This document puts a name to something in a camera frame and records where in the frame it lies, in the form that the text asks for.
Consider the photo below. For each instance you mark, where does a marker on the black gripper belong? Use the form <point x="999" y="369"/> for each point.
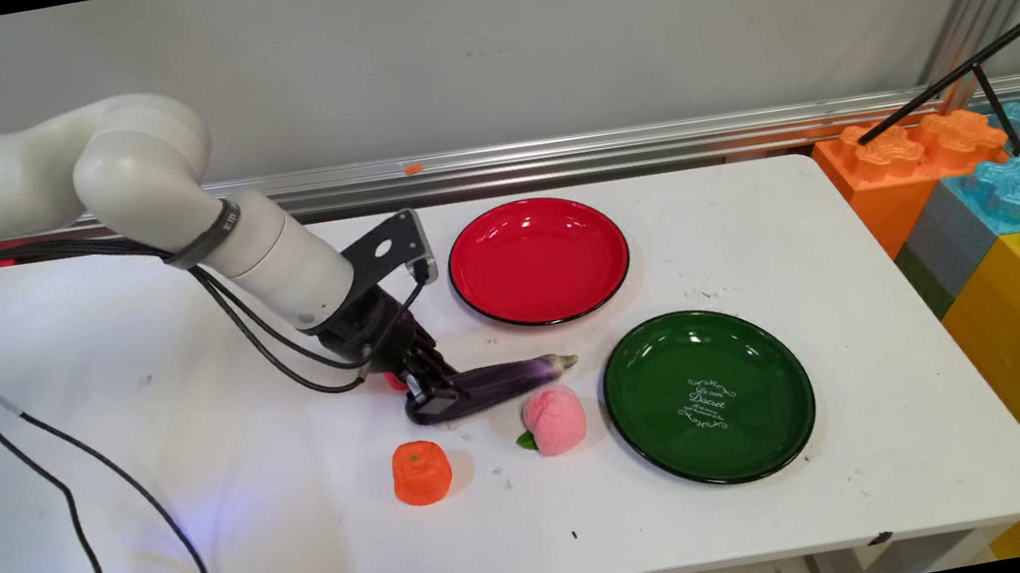
<point x="375" y="332"/>

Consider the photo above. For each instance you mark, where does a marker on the purple toy eggplant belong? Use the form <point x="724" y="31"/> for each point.
<point x="509" y="383"/>

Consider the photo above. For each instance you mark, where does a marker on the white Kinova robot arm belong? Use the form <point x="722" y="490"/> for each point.
<point x="137" y="160"/>

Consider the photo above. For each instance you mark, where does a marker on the red toy apple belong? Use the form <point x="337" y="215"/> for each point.
<point x="395" y="381"/>

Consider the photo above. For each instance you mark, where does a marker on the orange toy mandarin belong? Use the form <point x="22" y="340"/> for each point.
<point x="422" y="474"/>

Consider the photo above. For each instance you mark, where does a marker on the pink toy peach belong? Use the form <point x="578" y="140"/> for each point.
<point x="555" y="419"/>

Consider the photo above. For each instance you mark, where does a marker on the red plate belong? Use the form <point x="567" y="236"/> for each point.
<point x="539" y="262"/>

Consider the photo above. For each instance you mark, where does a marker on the small orange scrap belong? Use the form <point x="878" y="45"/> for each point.
<point x="414" y="169"/>

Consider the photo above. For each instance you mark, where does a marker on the green plate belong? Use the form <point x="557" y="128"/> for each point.
<point x="709" y="398"/>

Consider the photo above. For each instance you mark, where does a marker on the black tape piece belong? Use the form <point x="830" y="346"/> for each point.
<point x="879" y="539"/>

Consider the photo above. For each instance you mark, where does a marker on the orange foam block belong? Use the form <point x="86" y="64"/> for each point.
<point x="879" y="181"/>

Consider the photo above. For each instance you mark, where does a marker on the grey table leg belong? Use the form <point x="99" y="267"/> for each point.
<point x="915" y="558"/>

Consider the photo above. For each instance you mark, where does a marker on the grey foam block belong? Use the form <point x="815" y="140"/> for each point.
<point x="949" y="246"/>

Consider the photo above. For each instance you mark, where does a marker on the black tripod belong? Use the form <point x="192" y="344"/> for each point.
<point x="983" y="69"/>

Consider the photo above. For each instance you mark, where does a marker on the grey wrist camera, black bracket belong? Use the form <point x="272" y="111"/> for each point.
<point x="402" y="242"/>

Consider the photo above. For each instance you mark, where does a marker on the aluminium wall rail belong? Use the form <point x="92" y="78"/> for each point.
<point x="651" y="144"/>

